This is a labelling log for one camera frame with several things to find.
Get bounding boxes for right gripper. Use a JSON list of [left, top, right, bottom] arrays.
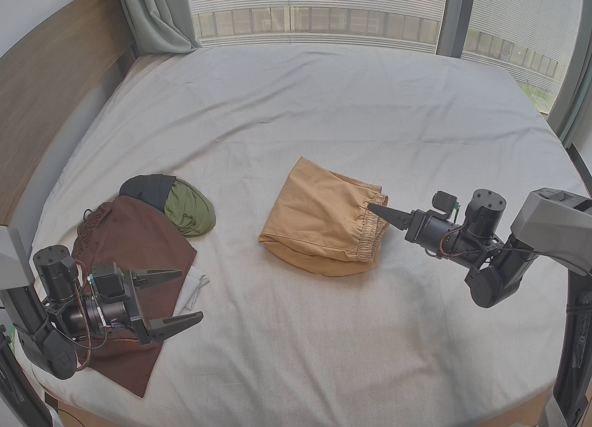
[[404, 208, 457, 258]]

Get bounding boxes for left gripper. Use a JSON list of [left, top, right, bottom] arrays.
[[85, 268, 204, 348]]

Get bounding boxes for tan shorts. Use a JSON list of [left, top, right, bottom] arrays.
[[258, 156, 390, 277]]

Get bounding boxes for bed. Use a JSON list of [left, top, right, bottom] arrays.
[[0, 0, 592, 427]]

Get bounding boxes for white garment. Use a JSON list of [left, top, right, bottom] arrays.
[[173, 265, 210, 319]]

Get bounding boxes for brown shorts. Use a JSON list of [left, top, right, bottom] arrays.
[[72, 196, 199, 399]]

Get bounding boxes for green garment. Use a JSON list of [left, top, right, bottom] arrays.
[[164, 179, 217, 237]]

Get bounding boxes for black garment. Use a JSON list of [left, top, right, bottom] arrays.
[[119, 174, 177, 213]]

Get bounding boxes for grey-green curtain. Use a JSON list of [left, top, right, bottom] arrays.
[[110, 0, 203, 56], [560, 41, 592, 150]]

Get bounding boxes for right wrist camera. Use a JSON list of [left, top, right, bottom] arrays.
[[432, 190, 462, 222]]

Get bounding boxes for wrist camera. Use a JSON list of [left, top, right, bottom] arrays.
[[432, 190, 462, 222], [89, 262, 125, 303]]

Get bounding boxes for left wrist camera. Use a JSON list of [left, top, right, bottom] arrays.
[[89, 262, 125, 303]]

